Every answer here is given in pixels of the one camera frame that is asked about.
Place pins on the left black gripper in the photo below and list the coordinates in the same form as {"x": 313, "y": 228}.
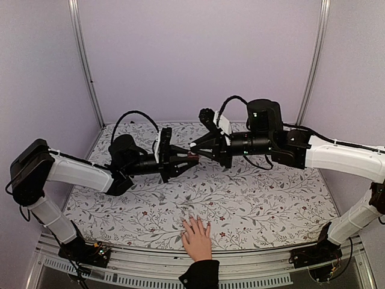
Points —
{"x": 172, "y": 167}

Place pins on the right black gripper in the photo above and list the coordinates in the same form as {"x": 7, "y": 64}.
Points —
{"x": 220, "y": 155}

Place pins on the red nail polish bottle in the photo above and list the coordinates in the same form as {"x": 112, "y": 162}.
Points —
{"x": 192, "y": 156}

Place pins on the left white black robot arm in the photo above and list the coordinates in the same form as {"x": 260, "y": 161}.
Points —
{"x": 39, "y": 164}

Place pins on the black sleeved forearm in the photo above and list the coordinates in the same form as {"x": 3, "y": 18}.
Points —
{"x": 201, "y": 275}

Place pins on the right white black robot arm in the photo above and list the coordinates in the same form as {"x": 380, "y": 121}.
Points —
{"x": 298, "y": 147}

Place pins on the person's hand with painted nails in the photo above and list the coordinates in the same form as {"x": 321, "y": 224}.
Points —
{"x": 196, "y": 239}

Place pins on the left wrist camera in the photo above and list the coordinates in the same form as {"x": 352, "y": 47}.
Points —
{"x": 162, "y": 144}

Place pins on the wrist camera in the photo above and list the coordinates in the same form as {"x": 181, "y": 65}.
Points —
{"x": 162, "y": 144}
{"x": 215, "y": 123}

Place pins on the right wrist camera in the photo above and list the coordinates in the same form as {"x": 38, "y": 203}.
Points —
{"x": 215, "y": 123}

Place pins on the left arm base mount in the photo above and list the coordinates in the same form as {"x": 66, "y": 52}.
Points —
{"x": 79, "y": 251}

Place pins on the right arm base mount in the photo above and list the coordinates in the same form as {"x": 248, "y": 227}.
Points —
{"x": 321, "y": 252}

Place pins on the right aluminium frame post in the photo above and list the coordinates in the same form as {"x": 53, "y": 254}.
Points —
{"x": 317, "y": 51}

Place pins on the aluminium frame post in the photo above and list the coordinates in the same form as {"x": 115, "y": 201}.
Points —
{"x": 83, "y": 57}
{"x": 317, "y": 51}

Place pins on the left aluminium frame post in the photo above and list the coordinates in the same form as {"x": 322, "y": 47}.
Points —
{"x": 83, "y": 57}

